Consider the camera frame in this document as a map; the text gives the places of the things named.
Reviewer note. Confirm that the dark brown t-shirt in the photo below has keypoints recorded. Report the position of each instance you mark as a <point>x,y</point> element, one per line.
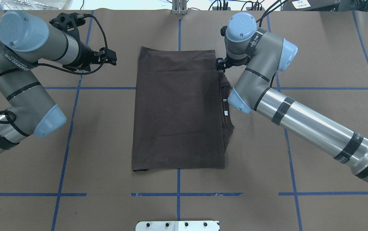
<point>182,118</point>

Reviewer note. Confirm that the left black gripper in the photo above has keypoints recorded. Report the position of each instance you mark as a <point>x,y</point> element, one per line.
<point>85,55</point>

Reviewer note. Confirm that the aluminium frame post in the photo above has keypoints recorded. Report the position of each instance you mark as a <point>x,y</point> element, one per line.
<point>179,7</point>

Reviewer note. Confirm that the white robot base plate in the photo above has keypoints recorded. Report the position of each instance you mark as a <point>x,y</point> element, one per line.
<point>189,225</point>

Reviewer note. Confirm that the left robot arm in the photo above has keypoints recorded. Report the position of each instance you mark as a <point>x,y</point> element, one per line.
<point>27,42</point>

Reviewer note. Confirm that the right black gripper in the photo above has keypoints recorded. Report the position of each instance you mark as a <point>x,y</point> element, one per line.
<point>221,64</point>

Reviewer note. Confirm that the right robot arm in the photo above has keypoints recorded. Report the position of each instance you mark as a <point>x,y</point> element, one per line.
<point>263,54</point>

